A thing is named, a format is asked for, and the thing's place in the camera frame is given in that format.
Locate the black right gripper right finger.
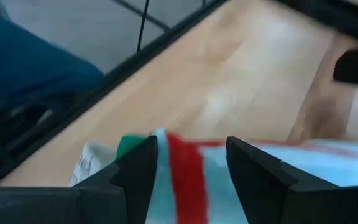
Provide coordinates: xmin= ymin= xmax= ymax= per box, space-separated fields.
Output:
xmin=225 ymin=136 xmax=358 ymax=224

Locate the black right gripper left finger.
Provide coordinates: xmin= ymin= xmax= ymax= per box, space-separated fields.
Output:
xmin=73 ymin=135 xmax=160 ymax=224

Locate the dinosaur print towel green back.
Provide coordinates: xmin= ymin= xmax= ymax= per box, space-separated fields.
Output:
xmin=68 ymin=126 xmax=358 ymax=224

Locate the person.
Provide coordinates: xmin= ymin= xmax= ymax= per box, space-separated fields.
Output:
xmin=0 ymin=15 xmax=106 ymax=105

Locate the black aluminium table frame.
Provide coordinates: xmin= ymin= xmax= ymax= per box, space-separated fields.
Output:
xmin=0 ymin=0 xmax=232 ymax=187

